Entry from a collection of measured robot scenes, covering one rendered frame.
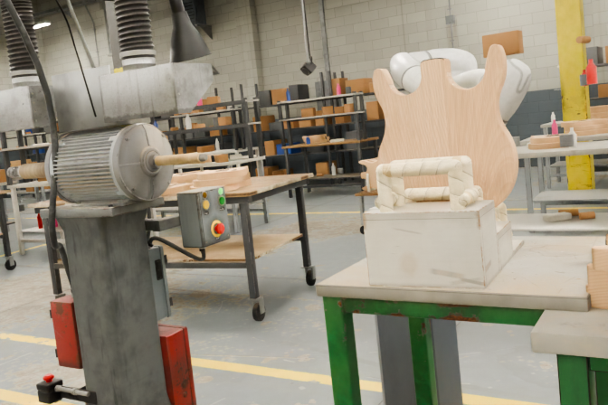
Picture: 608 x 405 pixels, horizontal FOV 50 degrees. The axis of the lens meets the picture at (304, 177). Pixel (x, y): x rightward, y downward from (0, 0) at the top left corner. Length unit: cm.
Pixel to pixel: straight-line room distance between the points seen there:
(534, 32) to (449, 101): 1123
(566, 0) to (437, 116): 697
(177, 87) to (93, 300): 84
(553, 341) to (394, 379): 137
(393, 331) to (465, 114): 114
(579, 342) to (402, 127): 69
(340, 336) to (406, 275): 25
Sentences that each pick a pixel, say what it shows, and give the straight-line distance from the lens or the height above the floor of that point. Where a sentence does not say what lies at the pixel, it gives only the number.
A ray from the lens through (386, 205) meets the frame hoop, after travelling 151.
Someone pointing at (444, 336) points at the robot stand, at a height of 47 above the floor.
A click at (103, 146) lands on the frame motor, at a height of 131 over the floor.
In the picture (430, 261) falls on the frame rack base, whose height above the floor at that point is 99.
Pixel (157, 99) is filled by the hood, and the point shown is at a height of 143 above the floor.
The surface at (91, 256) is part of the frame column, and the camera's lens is 230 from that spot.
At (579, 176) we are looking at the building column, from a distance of 856.
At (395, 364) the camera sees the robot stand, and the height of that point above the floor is 38.
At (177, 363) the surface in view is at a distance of 251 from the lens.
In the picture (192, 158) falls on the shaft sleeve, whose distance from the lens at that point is 203.
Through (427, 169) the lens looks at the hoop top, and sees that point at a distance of 146.
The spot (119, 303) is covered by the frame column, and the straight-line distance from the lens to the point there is 231.
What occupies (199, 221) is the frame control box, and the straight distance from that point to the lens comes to 233.
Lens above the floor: 133
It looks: 5 degrees down
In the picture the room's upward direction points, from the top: 6 degrees counter-clockwise
